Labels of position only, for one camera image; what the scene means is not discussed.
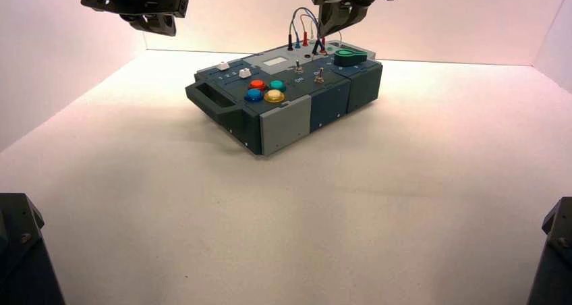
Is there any green rotary knob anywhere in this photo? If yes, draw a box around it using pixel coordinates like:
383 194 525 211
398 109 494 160
333 49 368 67

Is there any dark teal grey control box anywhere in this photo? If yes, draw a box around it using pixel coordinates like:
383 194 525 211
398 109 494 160
185 39 384 157

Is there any red jumper cable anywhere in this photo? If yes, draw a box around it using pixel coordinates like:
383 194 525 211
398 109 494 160
299 15 319 34

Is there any blue jumper cable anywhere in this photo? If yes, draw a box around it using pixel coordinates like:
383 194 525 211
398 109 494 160
289 7 321 39

